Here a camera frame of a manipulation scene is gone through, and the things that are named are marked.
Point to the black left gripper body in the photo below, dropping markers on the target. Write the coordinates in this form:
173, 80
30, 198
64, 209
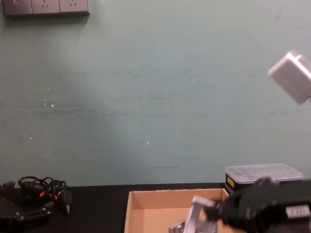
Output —
12, 213

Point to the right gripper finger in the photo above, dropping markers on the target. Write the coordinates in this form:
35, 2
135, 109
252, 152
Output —
218, 204
212, 214

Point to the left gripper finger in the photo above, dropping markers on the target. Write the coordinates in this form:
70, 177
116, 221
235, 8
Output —
39, 212
7, 186

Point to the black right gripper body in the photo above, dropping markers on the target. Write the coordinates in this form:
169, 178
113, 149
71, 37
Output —
262, 206

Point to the silver metal bracket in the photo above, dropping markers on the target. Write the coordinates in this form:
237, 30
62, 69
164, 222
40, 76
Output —
194, 218

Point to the clear plastic case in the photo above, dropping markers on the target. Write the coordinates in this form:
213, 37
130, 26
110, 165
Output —
262, 173

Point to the brown cardboard tray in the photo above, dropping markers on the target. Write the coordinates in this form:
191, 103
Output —
155, 208

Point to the black table cloth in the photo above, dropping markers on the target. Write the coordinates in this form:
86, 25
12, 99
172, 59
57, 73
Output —
97, 208

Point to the grey wall socket panel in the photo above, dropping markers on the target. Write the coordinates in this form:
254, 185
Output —
46, 6

